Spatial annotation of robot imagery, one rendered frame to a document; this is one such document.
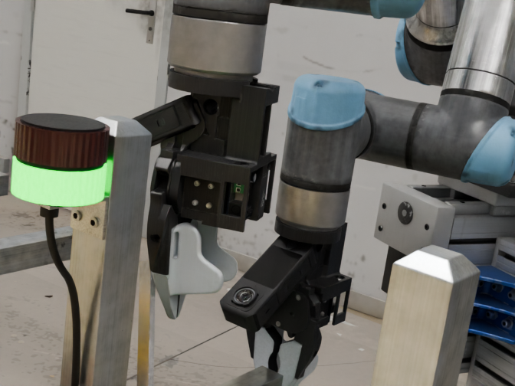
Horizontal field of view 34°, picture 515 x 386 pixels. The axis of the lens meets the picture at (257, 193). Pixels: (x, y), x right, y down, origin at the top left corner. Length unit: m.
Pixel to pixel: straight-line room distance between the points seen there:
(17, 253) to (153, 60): 3.10
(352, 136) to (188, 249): 0.24
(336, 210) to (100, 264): 0.33
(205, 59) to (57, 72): 3.78
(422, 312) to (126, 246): 0.24
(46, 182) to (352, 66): 2.93
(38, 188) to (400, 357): 0.24
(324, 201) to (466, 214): 0.45
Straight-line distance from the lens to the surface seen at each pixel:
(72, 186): 0.53
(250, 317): 0.82
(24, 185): 0.54
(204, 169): 0.65
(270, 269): 0.86
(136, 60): 4.05
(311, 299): 0.87
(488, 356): 1.33
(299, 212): 0.85
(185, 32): 0.64
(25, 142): 0.54
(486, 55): 0.92
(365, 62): 3.39
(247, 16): 0.64
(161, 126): 0.67
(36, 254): 0.94
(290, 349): 0.90
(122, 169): 0.57
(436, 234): 1.21
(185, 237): 0.68
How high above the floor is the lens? 1.26
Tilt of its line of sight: 14 degrees down
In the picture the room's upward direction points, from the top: 8 degrees clockwise
